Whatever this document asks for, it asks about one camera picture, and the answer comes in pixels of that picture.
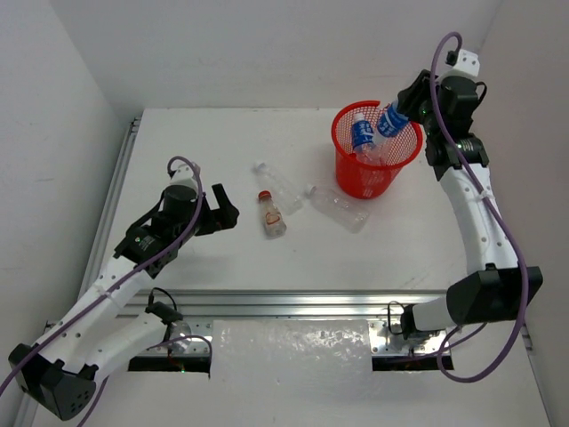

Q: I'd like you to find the blue label bottle back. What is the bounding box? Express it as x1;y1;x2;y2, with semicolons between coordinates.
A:
373;101;409;146

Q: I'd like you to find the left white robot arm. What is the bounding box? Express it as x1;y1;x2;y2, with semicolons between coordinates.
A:
7;183;239;421

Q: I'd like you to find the blue label bottle front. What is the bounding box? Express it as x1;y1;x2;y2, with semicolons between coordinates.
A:
351;112;375;154

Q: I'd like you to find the clear bottle white cap right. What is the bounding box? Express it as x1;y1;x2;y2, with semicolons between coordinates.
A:
305;184;369;233

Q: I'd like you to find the blue label bottle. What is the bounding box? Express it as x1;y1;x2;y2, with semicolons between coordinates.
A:
373;101;409;146
351;112;375;154

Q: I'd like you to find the aluminium front rail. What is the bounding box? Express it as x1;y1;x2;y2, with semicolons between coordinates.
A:
44;288;503;357

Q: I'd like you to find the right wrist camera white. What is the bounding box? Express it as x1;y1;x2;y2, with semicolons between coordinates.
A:
444;49;480;79

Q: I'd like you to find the aluminium left side rail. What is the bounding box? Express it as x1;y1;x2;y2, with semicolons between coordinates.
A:
8;113;143;426

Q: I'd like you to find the red mesh plastic bin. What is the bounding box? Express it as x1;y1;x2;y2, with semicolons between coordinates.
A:
331;101;423;199

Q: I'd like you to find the red cap small bottle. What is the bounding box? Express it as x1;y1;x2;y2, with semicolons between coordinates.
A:
258;190;286;238

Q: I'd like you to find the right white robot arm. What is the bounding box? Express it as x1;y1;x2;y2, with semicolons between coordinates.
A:
397;69;543;339

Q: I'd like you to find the clear bottle white cap middle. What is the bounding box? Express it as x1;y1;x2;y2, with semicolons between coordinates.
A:
252;161;303;215

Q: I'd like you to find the clear bottle white cap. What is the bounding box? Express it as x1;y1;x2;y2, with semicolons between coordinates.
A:
252;161;303;215
305;184;369;233

